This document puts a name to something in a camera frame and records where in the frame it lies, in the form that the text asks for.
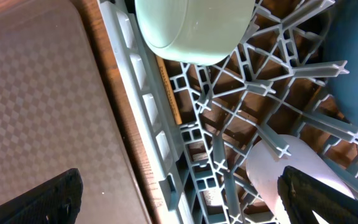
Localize grey dishwasher rack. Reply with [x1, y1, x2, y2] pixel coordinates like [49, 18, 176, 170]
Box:
[99, 0, 358, 223]

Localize pink cup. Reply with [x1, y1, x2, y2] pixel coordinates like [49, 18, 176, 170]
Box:
[246, 134, 354, 223]

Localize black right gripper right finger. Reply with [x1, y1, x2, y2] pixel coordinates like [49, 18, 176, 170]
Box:
[277, 166, 358, 223]

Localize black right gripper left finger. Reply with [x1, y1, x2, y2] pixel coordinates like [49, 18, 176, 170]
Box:
[0, 168, 83, 224]

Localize wooden chopstick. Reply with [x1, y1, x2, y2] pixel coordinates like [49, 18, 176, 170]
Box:
[155, 55, 183, 125]

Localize mint green bowl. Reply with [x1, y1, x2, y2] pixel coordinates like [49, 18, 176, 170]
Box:
[134, 0, 255, 65]

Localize dark blue bowl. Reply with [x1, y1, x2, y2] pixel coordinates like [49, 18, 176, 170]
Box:
[323, 0, 358, 127]

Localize brown serving tray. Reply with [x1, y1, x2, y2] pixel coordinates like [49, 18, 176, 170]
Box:
[0, 1, 150, 223]

